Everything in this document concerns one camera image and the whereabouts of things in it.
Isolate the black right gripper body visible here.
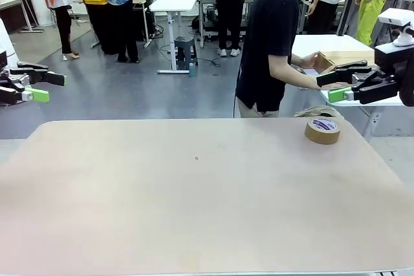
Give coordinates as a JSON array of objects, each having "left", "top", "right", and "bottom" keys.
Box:
[{"left": 373, "top": 43, "right": 414, "bottom": 107}]

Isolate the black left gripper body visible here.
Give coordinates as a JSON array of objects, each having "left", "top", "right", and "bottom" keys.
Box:
[{"left": 0, "top": 49, "right": 30, "bottom": 89}]

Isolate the person's right forearm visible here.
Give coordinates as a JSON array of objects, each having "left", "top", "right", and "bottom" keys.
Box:
[{"left": 283, "top": 69, "right": 320, "bottom": 91}]

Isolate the person's right hand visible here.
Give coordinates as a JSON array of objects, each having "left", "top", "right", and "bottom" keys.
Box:
[{"left": 318, "top": 81, "right": 352, "bottom": 91}]

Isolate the person's left hand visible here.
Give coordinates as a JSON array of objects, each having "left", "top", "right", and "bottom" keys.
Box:
[{"left": 299, "top": 52, "right": 320, "bottom": 70}]

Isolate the khaki cloth bundle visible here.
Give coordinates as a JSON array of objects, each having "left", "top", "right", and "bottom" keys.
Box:
[{"left": 292, "top": 105, "right": 343, "bottom": 119}]

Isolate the brown packing tape roll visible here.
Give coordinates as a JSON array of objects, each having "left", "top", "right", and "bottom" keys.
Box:
[{"left": 304, "top": 116, "right": 342, "bottom": 145}]

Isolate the white side table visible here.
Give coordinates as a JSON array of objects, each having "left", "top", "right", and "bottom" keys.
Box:
[{"left": 290, "top": 34, "right": 414, "bottom": 142}]

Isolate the black tripod stand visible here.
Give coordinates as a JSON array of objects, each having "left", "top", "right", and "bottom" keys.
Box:
[{"left": 335, "top": 0, "right": 365, "bottom": 36}]

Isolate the person in black polo shirt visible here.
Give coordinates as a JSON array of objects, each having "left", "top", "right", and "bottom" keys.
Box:
[{"left": 234, "top": 0, "right": 312, "bottom": 119}]

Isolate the white office desk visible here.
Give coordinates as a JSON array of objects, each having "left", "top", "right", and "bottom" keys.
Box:
[{"left": 0, "top": 0, "right": 45, "bottom": 35}]

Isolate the person in lime trousers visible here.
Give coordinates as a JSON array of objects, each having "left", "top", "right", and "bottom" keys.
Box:
[{"left": 354, "top": 0, "right": 402, "bottom": 48}]

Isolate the grey-framed workbench with robot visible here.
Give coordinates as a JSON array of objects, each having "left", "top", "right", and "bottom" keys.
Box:
[{"left": 131, "top": 0, "right": 157, "bottom": 49}]

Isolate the person dressed all black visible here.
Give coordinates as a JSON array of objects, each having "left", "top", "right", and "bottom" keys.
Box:
[{"left": 211, "top": 0, "right": 253, "bottom": 58}]

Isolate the grey plastic stool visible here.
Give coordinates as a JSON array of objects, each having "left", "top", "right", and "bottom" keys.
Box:
[{"left": 173, "top": 36, "right": 199, "bottom": 71}]

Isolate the white height-adjustable desk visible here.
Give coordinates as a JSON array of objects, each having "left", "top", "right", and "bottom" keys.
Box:
[{"left": 149, "top": 0, "right": 199, "bottom": 75}]

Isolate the wooden-top workbench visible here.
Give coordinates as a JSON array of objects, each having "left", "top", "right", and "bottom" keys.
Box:
[{"left": 195, "top": 0, "right": 260, "bottom": 49}]

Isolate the black floor cable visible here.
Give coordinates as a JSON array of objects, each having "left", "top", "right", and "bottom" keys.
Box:
[{"left": 196, "top": 56, "right": 222, "bottom": 69}]

